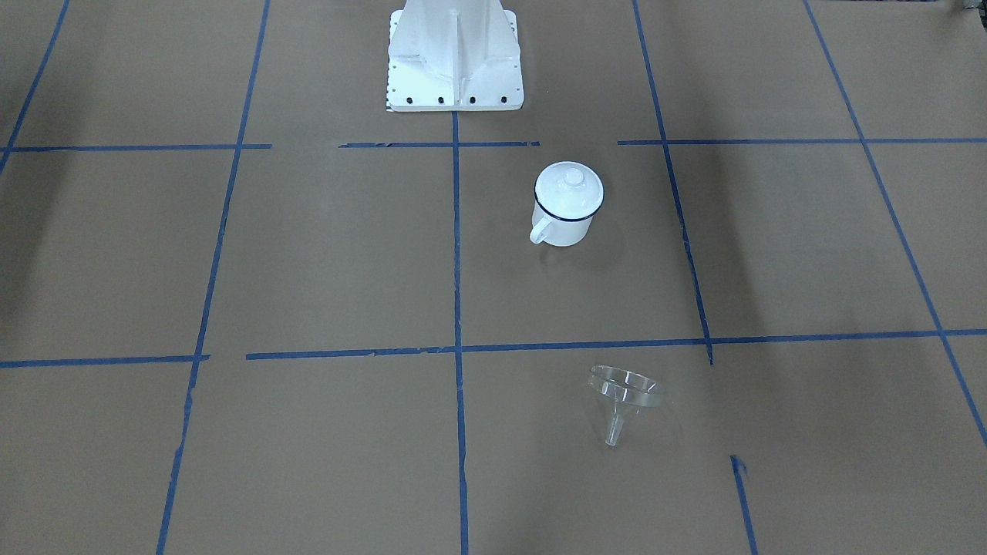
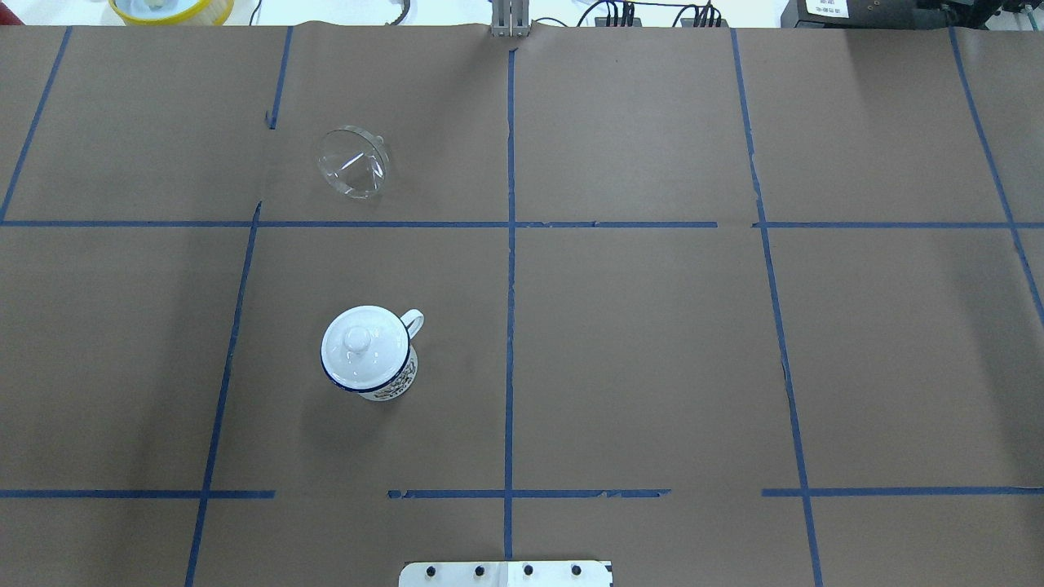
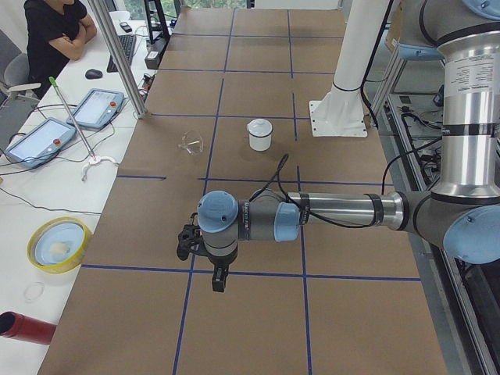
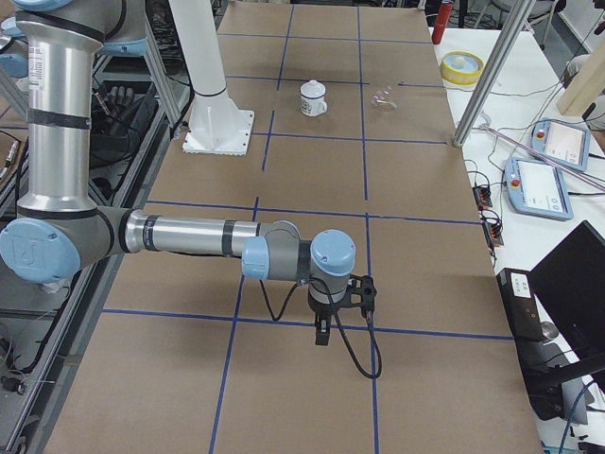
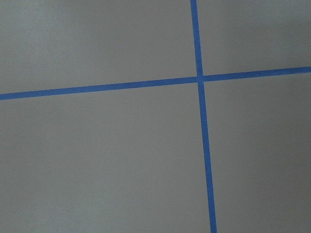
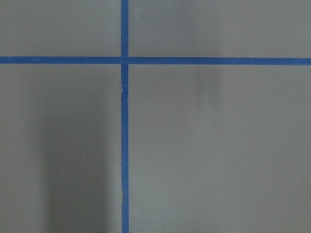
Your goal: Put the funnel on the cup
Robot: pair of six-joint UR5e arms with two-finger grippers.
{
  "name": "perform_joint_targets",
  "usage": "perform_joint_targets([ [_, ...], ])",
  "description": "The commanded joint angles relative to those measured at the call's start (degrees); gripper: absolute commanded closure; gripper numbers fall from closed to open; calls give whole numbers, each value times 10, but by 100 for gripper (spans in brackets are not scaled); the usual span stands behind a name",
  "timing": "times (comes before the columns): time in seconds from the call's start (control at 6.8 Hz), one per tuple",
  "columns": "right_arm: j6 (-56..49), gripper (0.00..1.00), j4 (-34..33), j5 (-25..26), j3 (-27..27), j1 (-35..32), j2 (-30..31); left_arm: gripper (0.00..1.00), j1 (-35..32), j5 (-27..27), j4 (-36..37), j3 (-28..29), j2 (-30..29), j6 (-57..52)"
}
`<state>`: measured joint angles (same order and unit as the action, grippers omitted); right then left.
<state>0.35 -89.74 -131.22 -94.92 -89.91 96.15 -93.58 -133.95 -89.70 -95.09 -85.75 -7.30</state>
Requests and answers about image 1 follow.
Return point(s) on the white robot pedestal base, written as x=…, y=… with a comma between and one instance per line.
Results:
x=453, y=55

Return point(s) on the white enamel cup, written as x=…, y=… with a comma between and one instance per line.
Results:
x=548, y=228

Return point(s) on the white cup lid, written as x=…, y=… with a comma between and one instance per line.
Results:
x=569, y=191

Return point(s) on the clear plastic funnel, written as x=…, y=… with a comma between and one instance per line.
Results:
x=626, y=394

